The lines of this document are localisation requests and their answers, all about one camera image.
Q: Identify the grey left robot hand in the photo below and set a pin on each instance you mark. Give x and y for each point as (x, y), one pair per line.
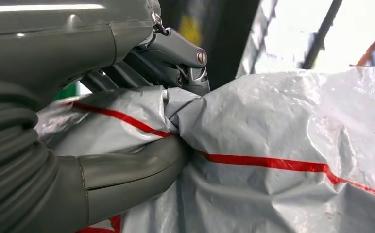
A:
(52, 48)

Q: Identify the grey red-print courier bag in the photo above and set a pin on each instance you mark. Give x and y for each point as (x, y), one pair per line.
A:
(255, 128)

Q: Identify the dark window frame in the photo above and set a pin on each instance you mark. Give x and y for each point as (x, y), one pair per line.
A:
(322, 32)

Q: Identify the green plastic basket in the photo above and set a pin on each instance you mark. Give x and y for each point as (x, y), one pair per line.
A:
(66, 93)

